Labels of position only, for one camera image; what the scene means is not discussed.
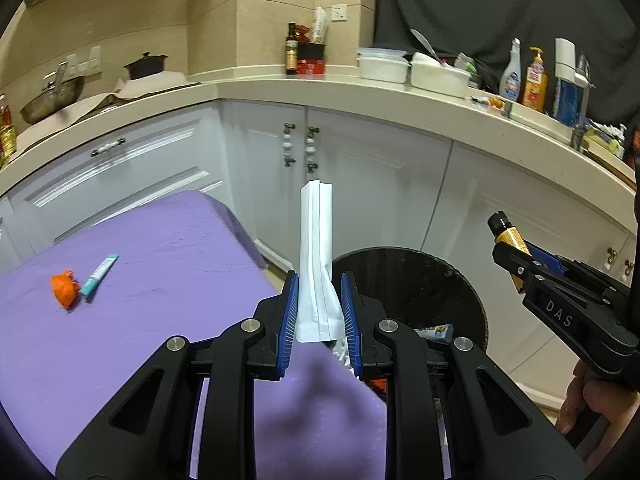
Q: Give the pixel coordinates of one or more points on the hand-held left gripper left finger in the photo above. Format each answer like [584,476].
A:
[290,320]

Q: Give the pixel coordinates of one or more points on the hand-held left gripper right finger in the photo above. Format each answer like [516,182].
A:
[350,320]

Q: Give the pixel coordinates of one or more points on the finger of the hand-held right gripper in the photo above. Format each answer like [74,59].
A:
[547,261]
[515,262]

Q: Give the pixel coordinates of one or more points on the yellow tube with black cap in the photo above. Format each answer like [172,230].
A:
[512,235]

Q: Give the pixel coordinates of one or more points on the white paper pouch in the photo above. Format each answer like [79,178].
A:
[317,260]

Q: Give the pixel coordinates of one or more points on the black trash bin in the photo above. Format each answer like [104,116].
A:
[425,285]

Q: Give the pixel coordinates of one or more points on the person's right hand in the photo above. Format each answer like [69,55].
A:
[595,397]

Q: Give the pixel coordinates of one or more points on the orange crumpled wrapper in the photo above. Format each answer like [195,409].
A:
[65,290]
[379,386]

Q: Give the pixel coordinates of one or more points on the small blue box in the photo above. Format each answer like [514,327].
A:
[434,332]

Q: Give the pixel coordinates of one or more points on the yellow sponge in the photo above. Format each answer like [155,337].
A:
[602,137]

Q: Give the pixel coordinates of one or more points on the white kitchen base cabinet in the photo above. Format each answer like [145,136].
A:
[375,185]

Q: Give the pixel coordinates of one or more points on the purple tablecloth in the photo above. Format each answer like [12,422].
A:
[150,260]

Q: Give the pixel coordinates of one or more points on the blue bottle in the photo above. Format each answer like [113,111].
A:
[569,102]

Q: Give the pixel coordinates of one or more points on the orange dish soap bottle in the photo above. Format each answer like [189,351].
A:
[535,85]

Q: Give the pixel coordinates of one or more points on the white spray bottle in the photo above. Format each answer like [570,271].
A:
[510,77]

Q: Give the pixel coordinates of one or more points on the teal white tube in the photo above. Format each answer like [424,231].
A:
[100,276]

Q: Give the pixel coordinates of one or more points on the white food container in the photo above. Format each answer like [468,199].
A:
[440,80]

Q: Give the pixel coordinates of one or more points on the green white packet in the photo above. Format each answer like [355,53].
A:
[467,67]

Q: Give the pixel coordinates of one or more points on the white faucet filter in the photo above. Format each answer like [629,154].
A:
[567,60]

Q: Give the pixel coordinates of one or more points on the metal spoon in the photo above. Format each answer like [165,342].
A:
[425,42]

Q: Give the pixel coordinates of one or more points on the clear lidded plastic container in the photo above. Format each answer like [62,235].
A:
[382,65]

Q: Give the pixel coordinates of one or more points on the red box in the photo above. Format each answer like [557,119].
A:
[310,66]

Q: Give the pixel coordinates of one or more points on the dark oil bottle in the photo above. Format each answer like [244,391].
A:
[291,55]

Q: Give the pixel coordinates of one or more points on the dark grey curtain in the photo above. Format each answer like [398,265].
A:
[475,0]

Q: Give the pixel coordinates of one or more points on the black storage container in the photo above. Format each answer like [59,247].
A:
[311,51]

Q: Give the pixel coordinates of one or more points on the red snack packet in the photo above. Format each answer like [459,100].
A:
[304,35]

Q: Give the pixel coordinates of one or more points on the black pot with lid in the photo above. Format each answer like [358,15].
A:
[146,67]

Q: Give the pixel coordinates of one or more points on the white upright packet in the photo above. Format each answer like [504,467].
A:
[320,25]

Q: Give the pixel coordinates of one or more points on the steel wok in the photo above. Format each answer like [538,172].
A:
[52,100]

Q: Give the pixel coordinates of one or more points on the row of condiment bottles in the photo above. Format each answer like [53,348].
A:
[6,130]

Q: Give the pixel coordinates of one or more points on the white wall socket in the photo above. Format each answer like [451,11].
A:
[339,12]

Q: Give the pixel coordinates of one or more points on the white wall switches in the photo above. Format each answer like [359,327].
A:
[85,59]

